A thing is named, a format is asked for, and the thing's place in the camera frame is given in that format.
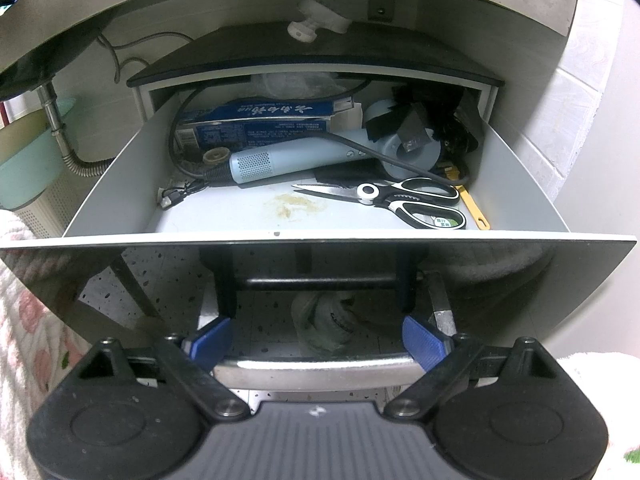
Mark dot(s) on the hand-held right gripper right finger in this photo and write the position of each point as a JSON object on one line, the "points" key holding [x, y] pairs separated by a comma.
{"points": [[422, 342]]}

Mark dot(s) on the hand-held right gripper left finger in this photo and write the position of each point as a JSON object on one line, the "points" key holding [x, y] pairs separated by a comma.
{"points": [[212, 344]]}

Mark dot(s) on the grey drawer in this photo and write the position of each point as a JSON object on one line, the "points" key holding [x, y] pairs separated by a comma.
{"points": [[320, 270]]}

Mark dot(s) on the yellow plastic tool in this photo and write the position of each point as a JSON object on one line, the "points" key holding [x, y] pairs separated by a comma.
{"points": [[474, 207]]}

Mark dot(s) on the black and white scissors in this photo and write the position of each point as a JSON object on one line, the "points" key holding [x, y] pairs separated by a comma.
{"points": [[371, 193]]}

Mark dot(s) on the pink floral cloth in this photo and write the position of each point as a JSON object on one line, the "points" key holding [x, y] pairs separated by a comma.
{"points": [[30, 340]]}

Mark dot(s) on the white towel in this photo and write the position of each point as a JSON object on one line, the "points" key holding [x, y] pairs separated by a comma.
{"points": [[607, 390]]}

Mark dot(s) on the light blue hair dryer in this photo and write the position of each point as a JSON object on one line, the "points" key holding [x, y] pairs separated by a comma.
{"points": [[300, 157]]}

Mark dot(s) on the white perforated basket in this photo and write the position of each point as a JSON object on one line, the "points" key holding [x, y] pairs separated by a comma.
{"points": [[45, 215]]}

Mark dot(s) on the black cloth strips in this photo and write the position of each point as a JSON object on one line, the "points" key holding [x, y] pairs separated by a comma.
{"points": [[440, 115]]}

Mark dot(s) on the blue cardboard box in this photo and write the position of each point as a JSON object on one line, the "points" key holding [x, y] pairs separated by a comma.
{"points": [[260, 117]]}

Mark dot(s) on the light green basin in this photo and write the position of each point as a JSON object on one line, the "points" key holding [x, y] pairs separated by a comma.
{"points": [[30, 160]]}

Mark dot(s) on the white plastic knob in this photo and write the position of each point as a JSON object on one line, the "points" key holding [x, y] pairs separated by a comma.
{"points": [[314, 15]]}

